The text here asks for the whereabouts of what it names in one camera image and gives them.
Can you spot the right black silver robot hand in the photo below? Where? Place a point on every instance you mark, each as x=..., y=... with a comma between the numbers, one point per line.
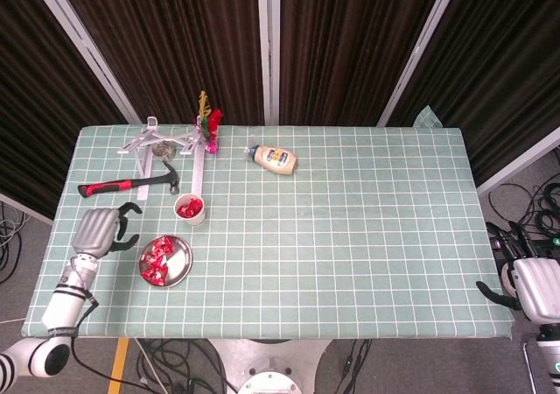
x=540, y=289

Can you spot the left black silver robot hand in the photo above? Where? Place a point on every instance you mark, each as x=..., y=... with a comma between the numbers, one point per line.
x=94, y=232

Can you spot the heap of red candies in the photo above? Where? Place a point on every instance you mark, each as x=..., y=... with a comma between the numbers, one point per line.
x=155, y=262

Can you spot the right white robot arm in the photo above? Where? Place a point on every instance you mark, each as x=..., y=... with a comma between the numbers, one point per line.
x=551, y=359

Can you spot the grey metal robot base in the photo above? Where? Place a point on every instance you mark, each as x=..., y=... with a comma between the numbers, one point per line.
x=267, y=359

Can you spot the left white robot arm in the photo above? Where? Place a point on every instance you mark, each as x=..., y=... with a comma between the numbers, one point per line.
x=65, y=302

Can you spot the white paper cup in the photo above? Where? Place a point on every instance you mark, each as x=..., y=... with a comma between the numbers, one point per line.
x=196, y=220

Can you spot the white black sneaker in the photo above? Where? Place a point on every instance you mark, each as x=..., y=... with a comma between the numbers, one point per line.
x=506, y=276

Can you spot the red black claw hammer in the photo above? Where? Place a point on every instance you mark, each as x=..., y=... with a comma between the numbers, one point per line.
x=105, y=188

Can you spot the white partition foot bar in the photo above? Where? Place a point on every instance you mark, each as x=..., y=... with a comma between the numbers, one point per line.
x=516, y=162
x=26, y=208

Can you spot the silver folding laptop stand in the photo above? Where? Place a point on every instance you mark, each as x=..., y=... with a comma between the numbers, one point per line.
x=146, y=179

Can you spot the round metal plate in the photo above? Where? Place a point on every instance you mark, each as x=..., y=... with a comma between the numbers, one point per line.
x=181, y=262

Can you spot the yellow floor tape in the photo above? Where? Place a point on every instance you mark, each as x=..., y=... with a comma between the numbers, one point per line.
x=118, y=363

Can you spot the colourful feather shuttlecock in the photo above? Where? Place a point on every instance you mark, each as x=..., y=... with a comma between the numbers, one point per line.
x=212, y=122

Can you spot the dark brown curtain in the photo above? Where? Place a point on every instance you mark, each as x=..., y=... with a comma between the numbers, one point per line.
x=175, y=39
x=503, y=61
x=26, y=83
x=341, y=39

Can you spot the mayonnaise squeeze bottle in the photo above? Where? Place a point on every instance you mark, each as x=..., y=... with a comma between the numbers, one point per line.
x=275, y=159

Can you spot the green checked tablecloth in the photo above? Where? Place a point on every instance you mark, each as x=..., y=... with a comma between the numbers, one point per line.
x=328, y=236

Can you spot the white partition post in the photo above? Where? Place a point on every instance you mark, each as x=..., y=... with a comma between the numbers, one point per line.
x=81, y=39
x=417, y=50
x=268, y=48

